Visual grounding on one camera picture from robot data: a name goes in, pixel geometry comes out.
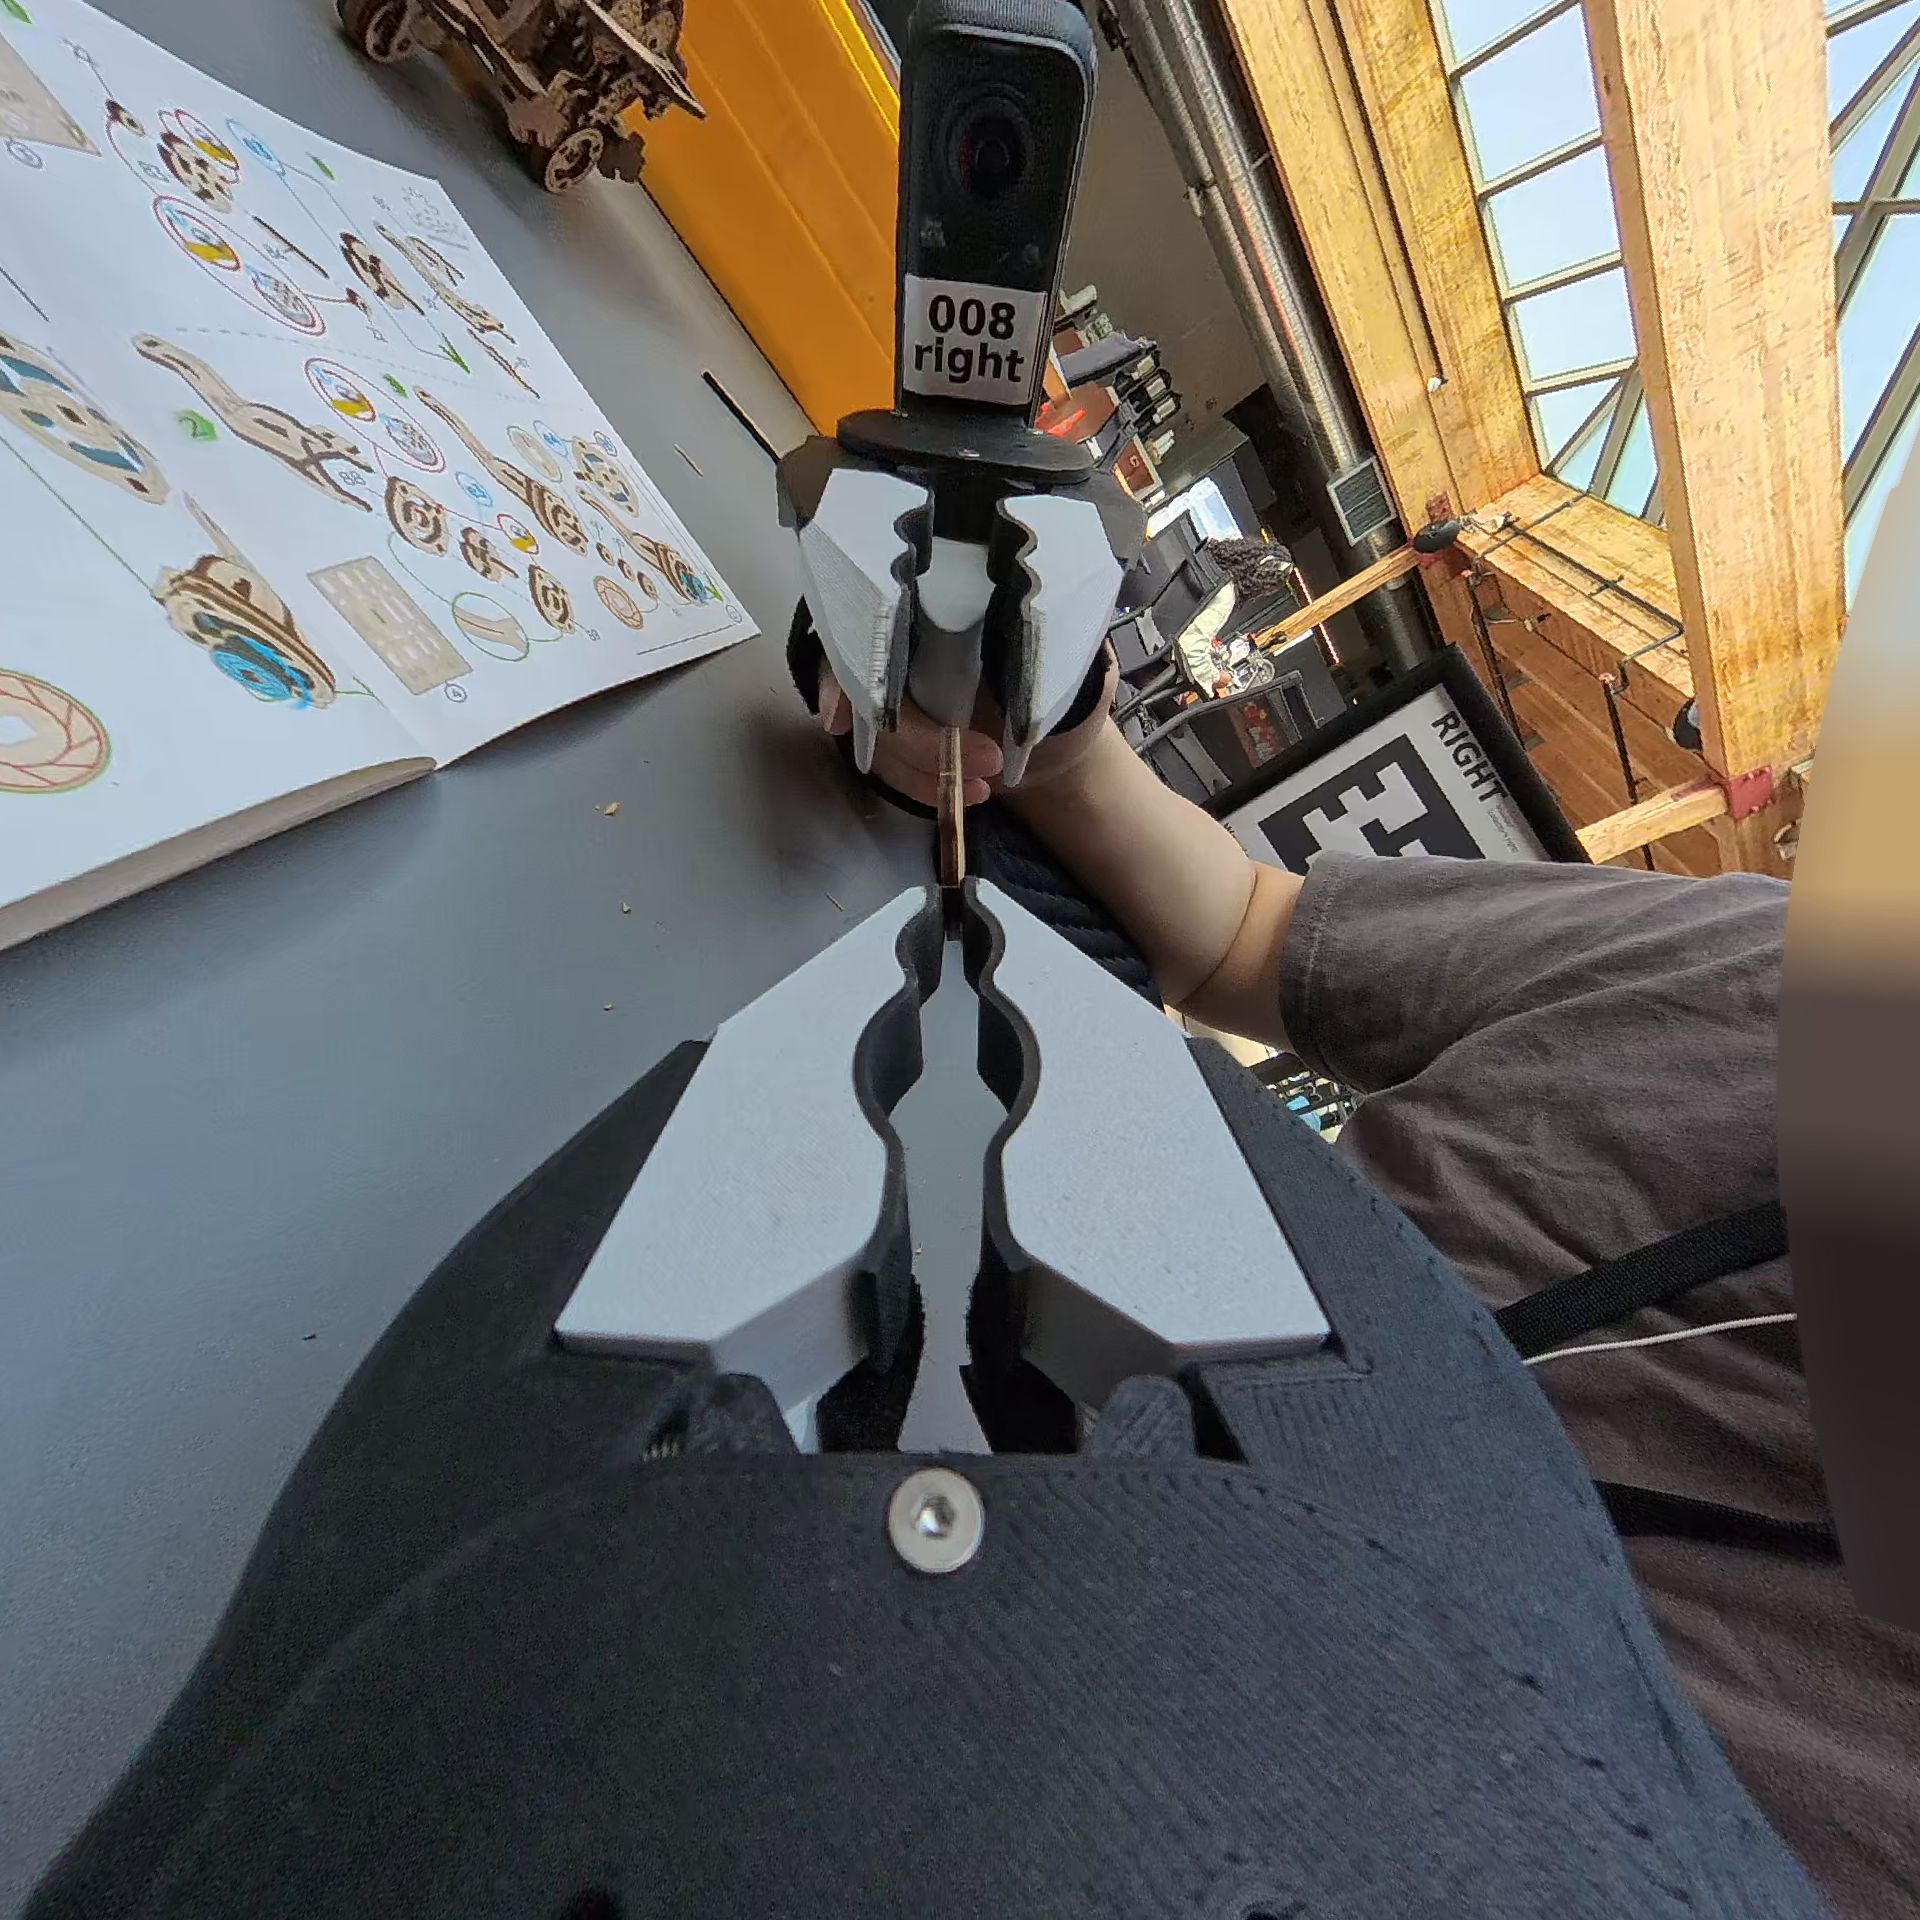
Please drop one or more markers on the black textured wrist rest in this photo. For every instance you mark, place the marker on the black textured wrist rest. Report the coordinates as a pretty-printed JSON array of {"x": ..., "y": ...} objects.
[{"x": 1034, "y": 900}]

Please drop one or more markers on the small wooden vehicle model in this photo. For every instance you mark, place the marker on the small wooden vehicle model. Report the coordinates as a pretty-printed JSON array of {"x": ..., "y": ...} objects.
[{"x": 554, "y": 79}]

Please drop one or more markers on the framed right marker sign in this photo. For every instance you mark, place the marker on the framed right marker sign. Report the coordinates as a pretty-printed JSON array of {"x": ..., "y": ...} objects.
[{"x": 1379, "y": 809}]

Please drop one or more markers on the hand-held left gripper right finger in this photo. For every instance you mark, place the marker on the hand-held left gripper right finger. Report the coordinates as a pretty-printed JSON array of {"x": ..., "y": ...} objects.
[{"x": 1157, "y": 1196}]

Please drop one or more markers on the round perforated wooden disc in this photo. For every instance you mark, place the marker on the round perforated wooden disc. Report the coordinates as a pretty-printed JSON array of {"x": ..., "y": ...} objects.
[{"x": 951, "y": 838}]

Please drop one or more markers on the yellow plastic bin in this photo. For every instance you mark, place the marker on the yellow plastic bin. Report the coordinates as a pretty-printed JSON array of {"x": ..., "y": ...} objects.
[{"x": 785, "y": 183}]

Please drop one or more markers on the person's right forearm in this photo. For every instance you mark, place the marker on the person's right forearm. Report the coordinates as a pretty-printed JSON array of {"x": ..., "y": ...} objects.
[{"x": 1187, "y": 900}]

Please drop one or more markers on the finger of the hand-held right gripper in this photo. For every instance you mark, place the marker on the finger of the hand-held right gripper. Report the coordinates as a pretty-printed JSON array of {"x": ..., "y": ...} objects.
[
  {"x": 1076, "y": 595},
  {"x": 854, "y": 595}
]

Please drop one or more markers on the white instruction booklet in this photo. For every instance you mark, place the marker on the white instruction booklet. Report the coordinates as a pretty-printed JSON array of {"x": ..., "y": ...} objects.
[{"x": 133, "y": 809}]

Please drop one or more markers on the person's right hand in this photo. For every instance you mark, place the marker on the person's right hand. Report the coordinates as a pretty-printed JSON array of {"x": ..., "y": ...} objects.
[{"x": 911, "y": 773}]

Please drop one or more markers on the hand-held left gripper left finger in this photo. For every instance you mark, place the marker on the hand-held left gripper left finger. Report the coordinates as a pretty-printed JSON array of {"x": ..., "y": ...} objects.
[{"x": 723, "y": 1196}]

